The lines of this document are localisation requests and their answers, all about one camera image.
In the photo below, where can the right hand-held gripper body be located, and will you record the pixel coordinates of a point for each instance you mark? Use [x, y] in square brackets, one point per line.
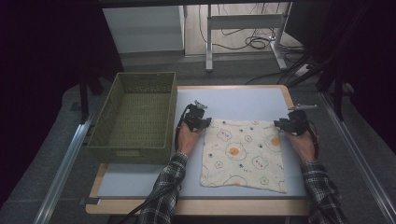
[295, 123]

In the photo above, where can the white table mat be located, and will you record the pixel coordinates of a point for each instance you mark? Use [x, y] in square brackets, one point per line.
[243, 102]

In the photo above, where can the white cabinet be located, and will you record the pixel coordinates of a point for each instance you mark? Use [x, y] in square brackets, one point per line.
[143, 29]

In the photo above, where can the black stand leg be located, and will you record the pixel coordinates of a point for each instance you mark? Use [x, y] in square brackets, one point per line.
[84, 102]
[338, 102]

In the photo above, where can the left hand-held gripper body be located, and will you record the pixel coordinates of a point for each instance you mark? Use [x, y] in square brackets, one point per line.
[194, 118]

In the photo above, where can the green woven basket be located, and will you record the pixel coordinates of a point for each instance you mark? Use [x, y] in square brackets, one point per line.
[137, 124]

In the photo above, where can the silver metal rail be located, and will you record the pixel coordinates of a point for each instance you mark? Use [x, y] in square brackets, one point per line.
[358, 155]
[62, 174]

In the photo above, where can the grey tape piece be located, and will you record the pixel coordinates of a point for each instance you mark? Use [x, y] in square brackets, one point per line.
[89, 200]

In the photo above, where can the white power strip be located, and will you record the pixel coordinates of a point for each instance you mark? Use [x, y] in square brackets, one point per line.
[302, 70]

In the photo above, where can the dark curtain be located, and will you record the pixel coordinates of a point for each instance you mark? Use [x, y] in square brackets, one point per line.
[367, 62]
[46, 62]

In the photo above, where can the white metal desk frame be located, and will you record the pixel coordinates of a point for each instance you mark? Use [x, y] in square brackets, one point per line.
[243, 21]

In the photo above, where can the person's left hand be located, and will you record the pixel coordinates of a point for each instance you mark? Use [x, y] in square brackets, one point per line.
[186, 140]

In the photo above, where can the cream cloth with egg print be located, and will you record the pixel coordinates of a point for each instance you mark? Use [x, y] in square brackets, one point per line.
[243, 155]

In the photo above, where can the person's right hand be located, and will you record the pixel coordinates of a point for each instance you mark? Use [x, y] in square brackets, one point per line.
[303, 146]

